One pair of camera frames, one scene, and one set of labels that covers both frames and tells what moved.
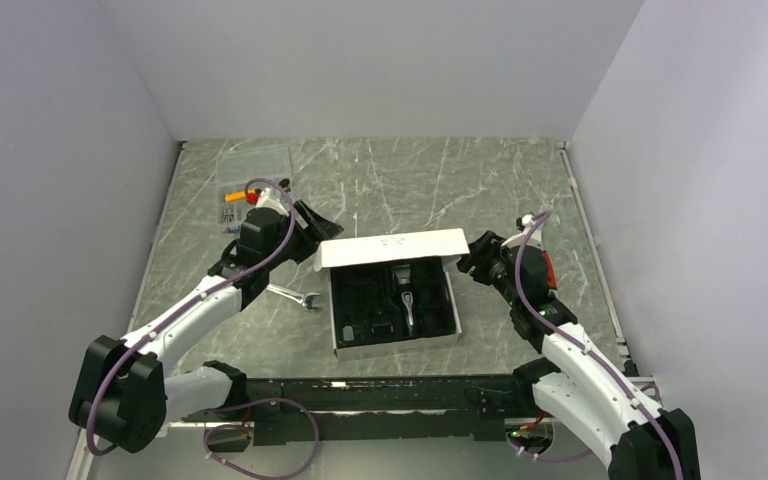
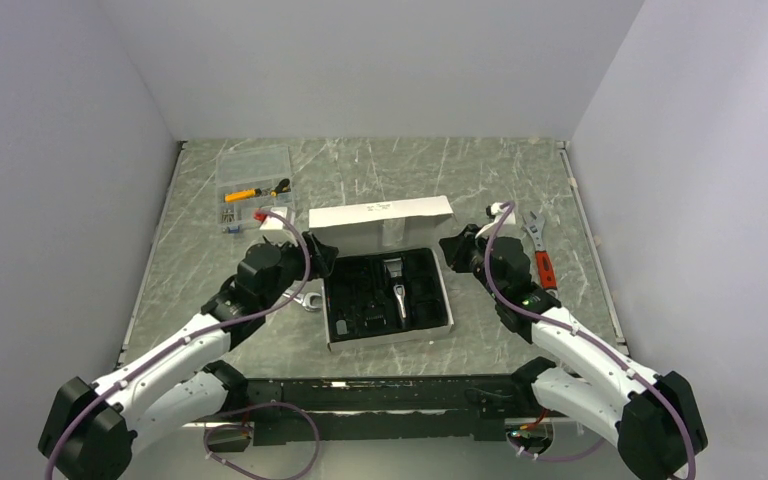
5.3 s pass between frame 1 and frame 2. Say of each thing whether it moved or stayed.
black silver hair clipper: moved
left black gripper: moved
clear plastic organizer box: stayed
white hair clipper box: moved
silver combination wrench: stayed
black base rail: stayed
